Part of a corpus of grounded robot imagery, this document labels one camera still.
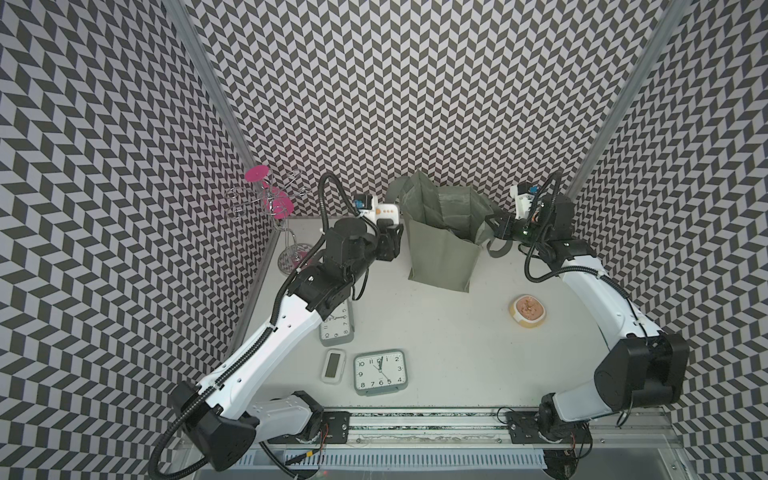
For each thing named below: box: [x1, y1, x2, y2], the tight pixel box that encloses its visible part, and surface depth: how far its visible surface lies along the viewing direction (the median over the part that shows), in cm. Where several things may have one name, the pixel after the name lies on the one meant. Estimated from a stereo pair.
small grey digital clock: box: [321, 348, 346, 385], surface depth 82 cm
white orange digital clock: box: [375, 204, 400, 225], surface depth 67 cm
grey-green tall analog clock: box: [319, 300, 355, 347], surface depth 88 cm
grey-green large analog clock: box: [353, 350, 408, 397], surface depth 81 cm
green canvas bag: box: [387, 170, 513, 293], surface depth 89 cm
